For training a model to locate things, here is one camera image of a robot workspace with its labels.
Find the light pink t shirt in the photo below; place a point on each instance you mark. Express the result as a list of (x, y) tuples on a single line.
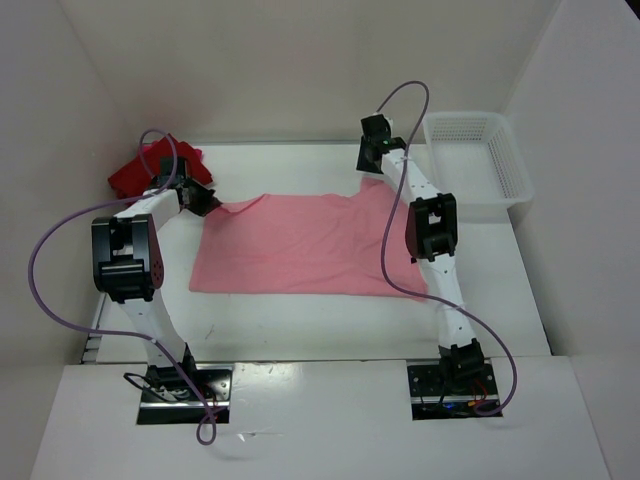
[(308, 244)]

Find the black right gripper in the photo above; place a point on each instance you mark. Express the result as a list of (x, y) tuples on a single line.
[(361, 164)]

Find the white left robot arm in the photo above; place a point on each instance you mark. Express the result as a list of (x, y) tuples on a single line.
[(129, 268)]

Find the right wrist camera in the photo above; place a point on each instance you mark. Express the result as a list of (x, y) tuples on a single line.
[(389, 120)]

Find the white plastic basket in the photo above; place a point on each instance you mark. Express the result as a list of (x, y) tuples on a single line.
[(476, 158)]

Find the dark red t shirt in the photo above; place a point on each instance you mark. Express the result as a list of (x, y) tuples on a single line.
[(133, 178)]

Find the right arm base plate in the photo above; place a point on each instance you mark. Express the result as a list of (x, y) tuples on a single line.
[(432, 399)]

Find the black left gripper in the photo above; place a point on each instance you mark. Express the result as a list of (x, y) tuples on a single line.
[(207, 203)]

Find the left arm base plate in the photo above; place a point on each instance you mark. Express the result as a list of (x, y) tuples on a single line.
[(176, 404)]

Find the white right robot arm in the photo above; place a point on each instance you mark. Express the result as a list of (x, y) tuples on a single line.
[(431, 237)]

